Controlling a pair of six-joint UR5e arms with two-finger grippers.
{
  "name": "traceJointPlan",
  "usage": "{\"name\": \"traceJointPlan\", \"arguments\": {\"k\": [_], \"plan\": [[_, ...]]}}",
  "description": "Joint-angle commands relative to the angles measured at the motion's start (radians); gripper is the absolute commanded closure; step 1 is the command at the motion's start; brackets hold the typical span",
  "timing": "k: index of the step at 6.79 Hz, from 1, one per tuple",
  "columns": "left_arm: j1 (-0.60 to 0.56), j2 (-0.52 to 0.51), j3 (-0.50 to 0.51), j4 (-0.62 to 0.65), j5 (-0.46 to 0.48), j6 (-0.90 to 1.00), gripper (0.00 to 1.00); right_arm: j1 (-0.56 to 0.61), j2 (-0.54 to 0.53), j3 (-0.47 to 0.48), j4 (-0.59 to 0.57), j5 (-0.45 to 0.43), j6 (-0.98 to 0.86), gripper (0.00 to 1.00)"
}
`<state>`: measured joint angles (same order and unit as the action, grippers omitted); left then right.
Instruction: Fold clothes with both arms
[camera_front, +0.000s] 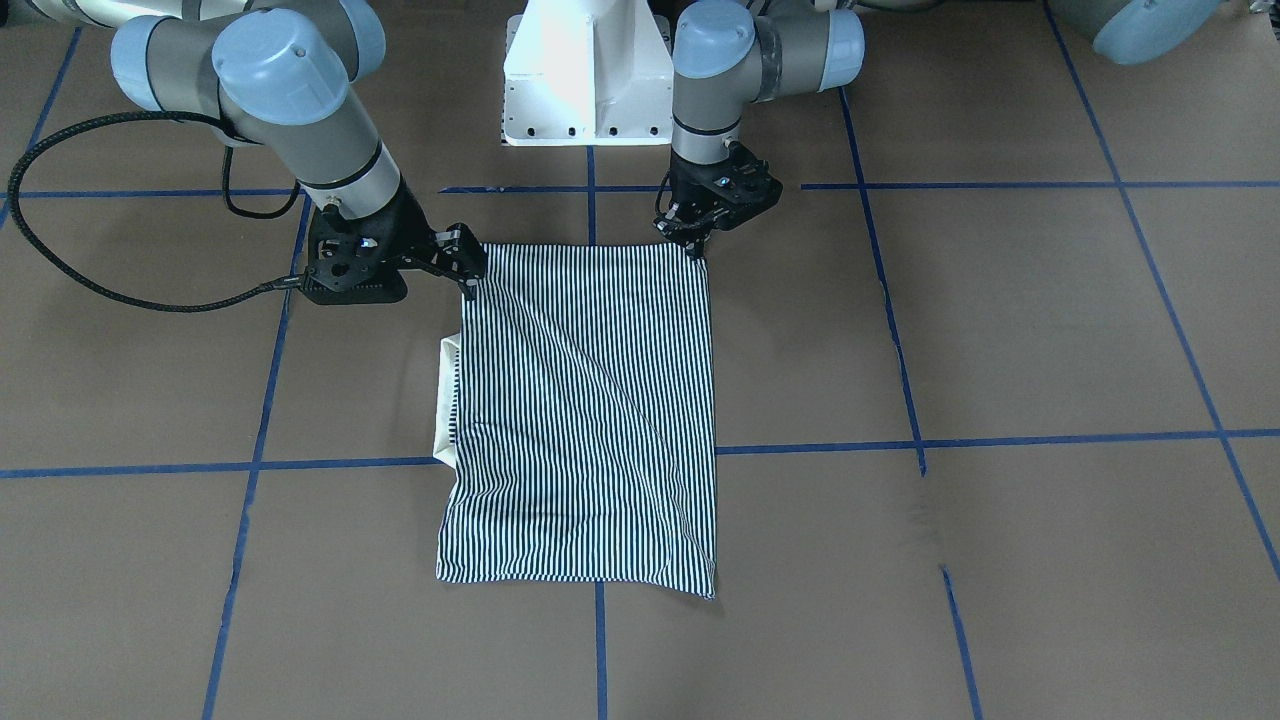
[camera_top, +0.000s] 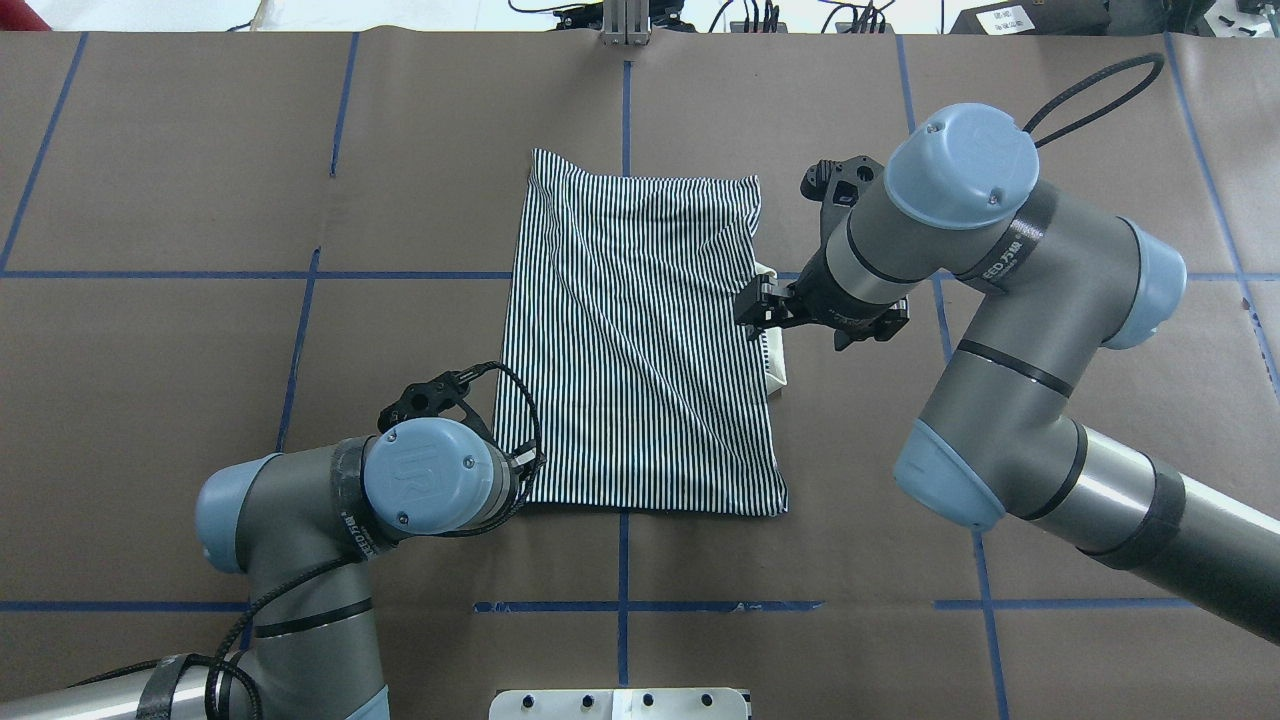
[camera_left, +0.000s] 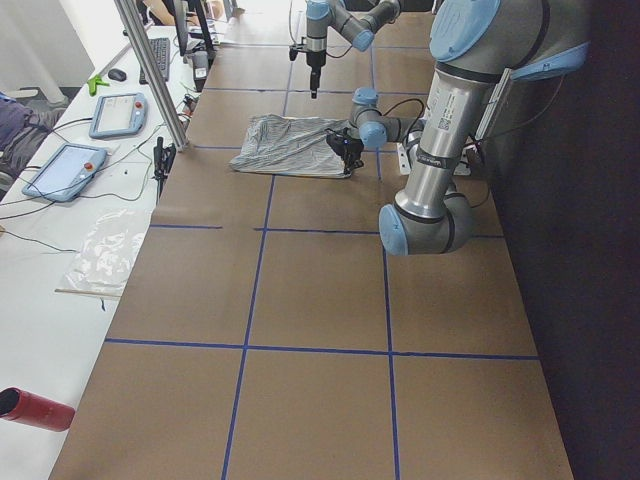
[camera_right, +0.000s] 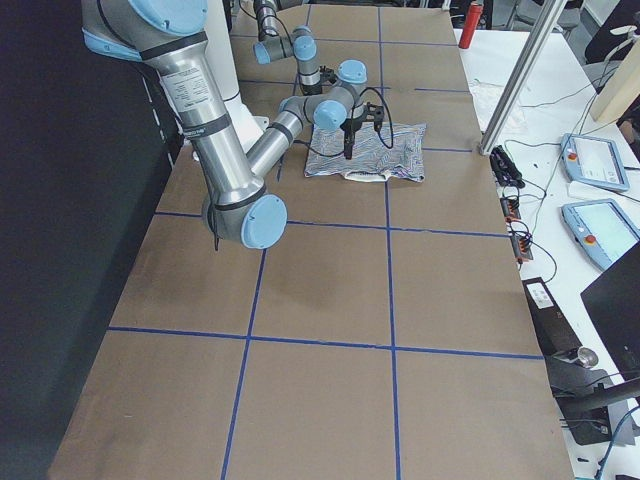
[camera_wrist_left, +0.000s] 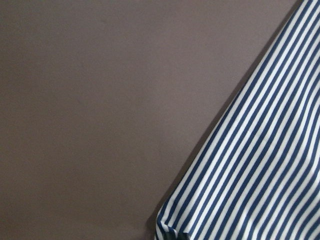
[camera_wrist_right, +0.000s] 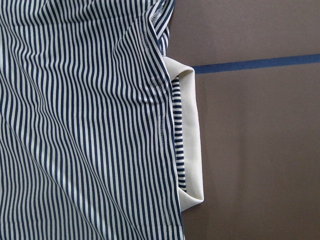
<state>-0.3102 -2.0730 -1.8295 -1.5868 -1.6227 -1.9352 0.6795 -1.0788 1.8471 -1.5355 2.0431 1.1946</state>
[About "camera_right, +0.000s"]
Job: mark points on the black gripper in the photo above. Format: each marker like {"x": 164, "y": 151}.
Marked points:
{"x": 350, "y": 128}
{"x": 312, "y": 88}

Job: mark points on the blue white striped polo shirt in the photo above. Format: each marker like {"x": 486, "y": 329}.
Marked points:
{"x": 371, "y": 160}

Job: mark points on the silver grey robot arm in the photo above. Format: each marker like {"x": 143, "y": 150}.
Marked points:
{"x": 187, "y": 44}
{"x": 276, "y": 42}

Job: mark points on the red cylinder bottle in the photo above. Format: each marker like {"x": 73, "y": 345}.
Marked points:
{"x": 472, "y": 19}

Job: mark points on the orange black connector strip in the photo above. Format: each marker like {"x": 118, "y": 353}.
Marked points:
{"x": 520, "y": 235}

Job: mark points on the grey teach pendant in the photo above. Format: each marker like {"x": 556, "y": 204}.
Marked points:
{"x": 602, "y": 229}
{"x": 594, "y": 161}

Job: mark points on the wooden board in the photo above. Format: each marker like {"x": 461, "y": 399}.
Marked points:
{"x": 623, "y": 87}

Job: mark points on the black box with label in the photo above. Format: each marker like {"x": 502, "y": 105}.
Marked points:
{"x": 553, "y": 331}

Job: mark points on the black computer monitor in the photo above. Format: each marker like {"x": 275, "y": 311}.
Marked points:
{"x": 612, "y": 303}

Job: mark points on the aluminium camera mast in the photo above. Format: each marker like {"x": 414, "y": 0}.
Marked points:
{"x": 542, "y": 28}

